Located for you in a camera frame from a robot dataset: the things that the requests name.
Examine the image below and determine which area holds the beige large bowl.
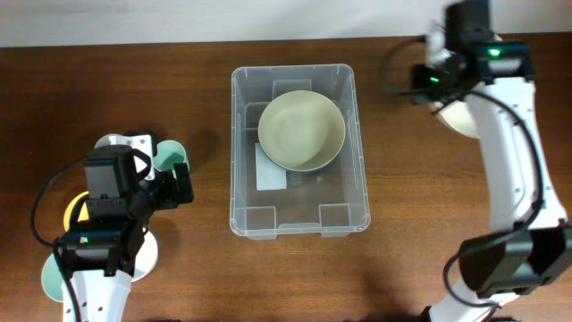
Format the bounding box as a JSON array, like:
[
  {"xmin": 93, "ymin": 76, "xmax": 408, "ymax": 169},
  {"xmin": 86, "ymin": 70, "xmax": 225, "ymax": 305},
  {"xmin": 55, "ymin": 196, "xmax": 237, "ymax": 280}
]
[{"xmin": 257, "ymin": 90, "xmax": 346, "ymax": 168}]

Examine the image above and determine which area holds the dark blue bowl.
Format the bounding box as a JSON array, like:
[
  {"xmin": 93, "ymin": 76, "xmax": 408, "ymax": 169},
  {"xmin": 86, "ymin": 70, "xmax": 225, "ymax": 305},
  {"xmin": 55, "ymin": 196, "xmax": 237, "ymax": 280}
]
[{"xmin": 259, "ymin": 145, "xmax": 335, "ymax": 173}]

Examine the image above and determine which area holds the white label in bin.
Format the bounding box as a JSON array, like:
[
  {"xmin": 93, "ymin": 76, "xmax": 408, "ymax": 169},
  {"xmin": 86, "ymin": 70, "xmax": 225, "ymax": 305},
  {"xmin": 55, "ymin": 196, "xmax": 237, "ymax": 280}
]
[{"xmin": 255, "ymin": 143, "xmax": 287, "ymax": 191}]

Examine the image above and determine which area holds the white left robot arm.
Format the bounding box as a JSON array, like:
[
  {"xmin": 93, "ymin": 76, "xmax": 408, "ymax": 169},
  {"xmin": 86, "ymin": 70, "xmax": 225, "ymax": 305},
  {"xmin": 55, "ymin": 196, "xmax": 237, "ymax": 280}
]
[{"xmin": 53, "ymin": 145, "xmax": 194, "ymax": 321}]

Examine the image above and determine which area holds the green plastic cup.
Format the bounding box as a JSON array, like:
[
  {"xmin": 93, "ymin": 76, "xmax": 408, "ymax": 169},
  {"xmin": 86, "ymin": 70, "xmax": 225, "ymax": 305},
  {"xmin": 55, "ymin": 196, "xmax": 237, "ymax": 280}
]
[{"xmin": 153, "ymin": 140, "xmax": 189, "ymax": 171}]

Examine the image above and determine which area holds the mint small bowl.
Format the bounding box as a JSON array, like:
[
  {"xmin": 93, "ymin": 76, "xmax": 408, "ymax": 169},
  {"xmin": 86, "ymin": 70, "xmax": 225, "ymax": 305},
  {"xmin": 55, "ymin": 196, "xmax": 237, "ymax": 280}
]
[{"xmin": 41, "ymin": 255, "xmax": 63, "ymax": 302}]

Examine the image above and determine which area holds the clear plastic storage bin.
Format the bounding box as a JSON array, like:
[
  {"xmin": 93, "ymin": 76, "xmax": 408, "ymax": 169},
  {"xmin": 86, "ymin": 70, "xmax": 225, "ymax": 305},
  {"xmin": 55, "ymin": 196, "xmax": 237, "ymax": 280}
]
[{"xmin": 230, "ymin": 64, "xmax": 371, "ymax": 240}]

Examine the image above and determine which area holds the white small bowl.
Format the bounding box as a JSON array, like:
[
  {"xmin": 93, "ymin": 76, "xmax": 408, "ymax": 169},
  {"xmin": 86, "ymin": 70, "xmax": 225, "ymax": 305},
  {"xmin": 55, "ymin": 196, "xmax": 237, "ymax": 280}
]
[{"xmin": 132, "ymin": 232, "xmax": 158, "ymax": 282}]

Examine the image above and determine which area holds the yellow small bowl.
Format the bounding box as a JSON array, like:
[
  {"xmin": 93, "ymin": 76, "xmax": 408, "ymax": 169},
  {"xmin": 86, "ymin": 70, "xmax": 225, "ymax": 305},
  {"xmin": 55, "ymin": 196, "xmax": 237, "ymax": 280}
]
[{"xmin": 63, "ymin": 191, "xmax": 89, "ymax": 232}]

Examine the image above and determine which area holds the white large bowl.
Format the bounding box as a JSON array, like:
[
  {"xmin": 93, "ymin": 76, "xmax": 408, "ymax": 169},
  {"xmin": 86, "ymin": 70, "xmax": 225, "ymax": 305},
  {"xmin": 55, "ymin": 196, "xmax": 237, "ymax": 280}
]
[{"xmin": 425, "ymin": 26, "xmax": 479, "ymax": 140}]

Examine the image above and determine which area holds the grey plastic cup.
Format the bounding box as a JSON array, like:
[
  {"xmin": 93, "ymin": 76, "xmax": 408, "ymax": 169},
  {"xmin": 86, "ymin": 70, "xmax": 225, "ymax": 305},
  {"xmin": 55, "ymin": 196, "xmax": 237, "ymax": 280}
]
[{"xmin": 95, "ymin": 133, "xmax": 122, "ymax": 148}]

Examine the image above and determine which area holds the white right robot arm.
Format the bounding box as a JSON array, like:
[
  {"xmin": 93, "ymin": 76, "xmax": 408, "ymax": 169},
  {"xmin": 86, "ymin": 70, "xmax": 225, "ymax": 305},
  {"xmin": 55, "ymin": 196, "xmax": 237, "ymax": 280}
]
[{"xmin": 230, "ymin": 1, "xmax": 571, "ymax": 321}]

